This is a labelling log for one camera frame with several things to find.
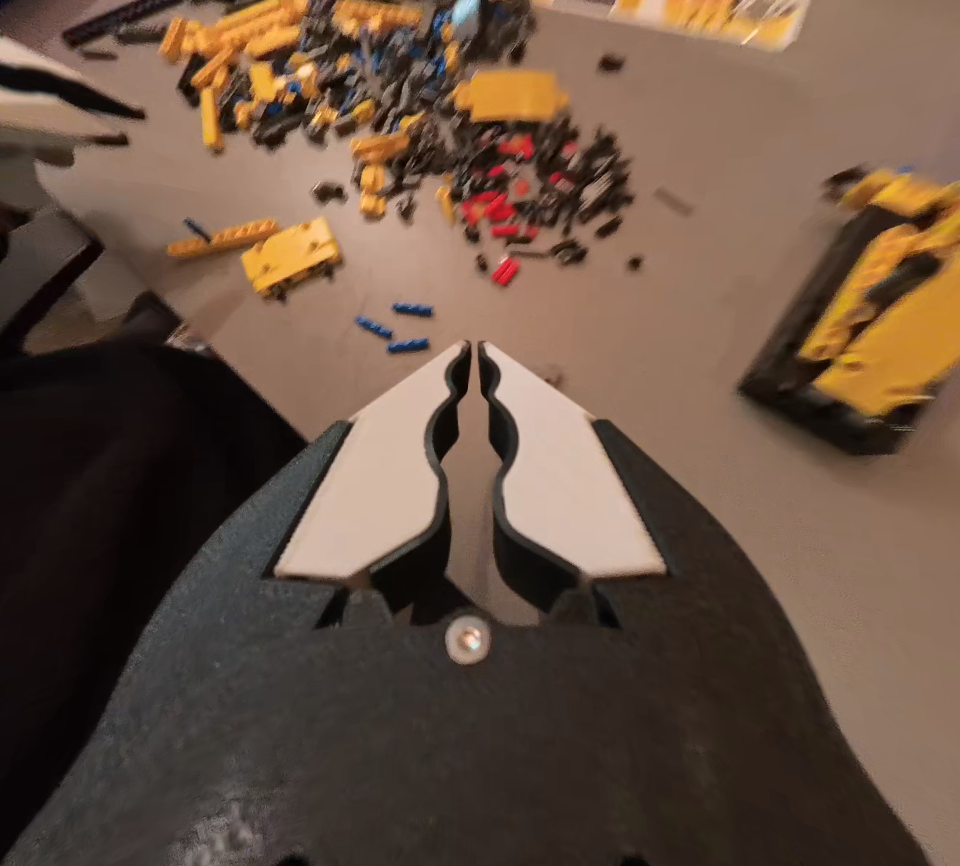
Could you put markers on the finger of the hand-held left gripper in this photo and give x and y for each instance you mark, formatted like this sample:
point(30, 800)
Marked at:
point(22, 54)
point(37, 123)

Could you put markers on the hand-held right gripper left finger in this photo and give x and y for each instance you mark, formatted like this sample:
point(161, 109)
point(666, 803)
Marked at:
point(367, 498)

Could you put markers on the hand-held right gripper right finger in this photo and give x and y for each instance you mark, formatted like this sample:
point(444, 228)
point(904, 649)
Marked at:
point(577, 498)

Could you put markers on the small yellow toy assembly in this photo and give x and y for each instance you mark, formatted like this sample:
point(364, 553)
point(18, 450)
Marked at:
point(292, 258)

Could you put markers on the heap of small red black parts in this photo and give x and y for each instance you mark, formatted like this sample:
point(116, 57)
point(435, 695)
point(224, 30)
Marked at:
point(540, 191)

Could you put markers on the pile of mixed toy pieces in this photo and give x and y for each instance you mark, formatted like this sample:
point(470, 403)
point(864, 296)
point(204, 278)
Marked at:
point(337, 41)

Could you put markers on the yellow black toy box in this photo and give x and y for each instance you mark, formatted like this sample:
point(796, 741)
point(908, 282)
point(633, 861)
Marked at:
point(862, 333)

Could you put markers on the small black toy connector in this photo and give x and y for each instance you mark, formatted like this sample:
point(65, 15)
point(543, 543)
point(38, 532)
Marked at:
point(612, 63)

